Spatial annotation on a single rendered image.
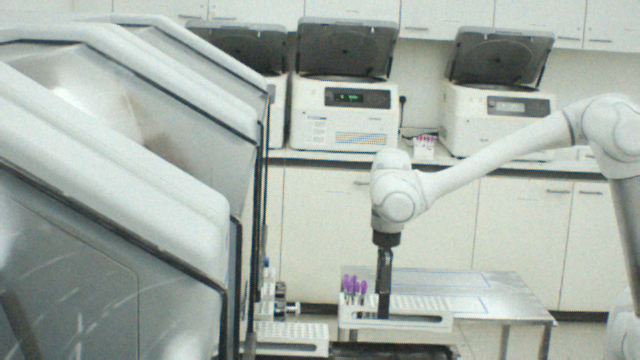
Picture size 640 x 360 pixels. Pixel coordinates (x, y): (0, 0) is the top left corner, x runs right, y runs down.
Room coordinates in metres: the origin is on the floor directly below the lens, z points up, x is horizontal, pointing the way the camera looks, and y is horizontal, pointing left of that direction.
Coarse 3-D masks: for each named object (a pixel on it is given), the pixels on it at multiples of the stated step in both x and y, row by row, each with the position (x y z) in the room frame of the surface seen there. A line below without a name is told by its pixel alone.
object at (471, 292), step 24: (408, 288) 2.53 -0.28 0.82; (432, 288) 2.54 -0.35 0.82; (456, 288) 2.56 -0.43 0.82; (480, 288) 2.57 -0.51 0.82; (504, 288) 2.58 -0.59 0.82; (528, 288) 2.59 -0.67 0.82; (456, 312) 2.34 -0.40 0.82; (480, 312) 2.35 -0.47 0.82; (504, 312) 2.36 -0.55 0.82; (528, 312) 2.37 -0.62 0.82; (504, 336) 2.74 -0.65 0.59
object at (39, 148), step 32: (0, 96) 0.93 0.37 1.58; (0, 128) 0.84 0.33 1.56; (32, 128) 0.89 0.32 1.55; (32, 160) 0.83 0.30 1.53; (64, 160) 0.85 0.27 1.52; (96, 160) 0.91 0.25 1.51; (96, 192) 0.84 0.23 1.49; (128, 192) 0.87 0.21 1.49; (160, 192) 0.94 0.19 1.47; (128, 224) 0.84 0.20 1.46; (160, 224) 0.85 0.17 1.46; (192, 224) 0.90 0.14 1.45; (192, 256) 0.84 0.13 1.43
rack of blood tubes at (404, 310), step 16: (352, 304) 2.10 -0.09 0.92; (368, 304) 2.10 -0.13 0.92; (400, 304) 2.11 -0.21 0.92; (416, 304) 2.13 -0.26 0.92; (432, 304) 2.13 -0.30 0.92; (448, 304) 2.13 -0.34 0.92; (352, 320) 2.08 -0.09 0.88; (368, 320) 2.08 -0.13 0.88; (384, 320) 2.09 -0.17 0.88; (400, 320) 2.15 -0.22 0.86; (416, 320) 2.15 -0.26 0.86; (432, 320) 2.16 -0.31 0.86; (448, 320) 2.09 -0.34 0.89
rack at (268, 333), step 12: (264, 324) 2.06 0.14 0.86; (276, 324) 2.08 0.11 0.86; (288, 324) 2.07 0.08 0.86; (300, 324) 2.08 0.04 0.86; (312, 324) 2.08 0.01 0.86; (324, 324) 2.08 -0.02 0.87; (264, 336) 1.98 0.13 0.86; (276, 336) 1.99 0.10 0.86; (288, 336) 1.99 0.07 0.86; (300, 336) 2.00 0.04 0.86; (312, 336) 2.01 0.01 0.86; (324, 336) 2.00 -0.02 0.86; (264, 348) 2.04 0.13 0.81; (276, 348) 2.04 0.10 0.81; (288, 348) 2.05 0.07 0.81; (300, 348) 2.05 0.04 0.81; (312, 348) 2.06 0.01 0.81; (324, 348) 1.99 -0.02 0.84
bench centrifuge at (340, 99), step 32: (320, 32) 4.57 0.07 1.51; (352, 32) 4.55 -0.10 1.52; (384, 32) 4.56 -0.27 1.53; (320, 64) 4.80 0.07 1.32; (352, 64) 4.80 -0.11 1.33; (384, 64) 4.81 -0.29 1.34; (320, 96) 4.37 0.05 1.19; (352, 96) 4.38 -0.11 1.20; (384, 96) 4.40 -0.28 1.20; (320, 128) 4.33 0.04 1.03; (352, 128) 4.34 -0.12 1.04; (384, 128) 4.35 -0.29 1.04
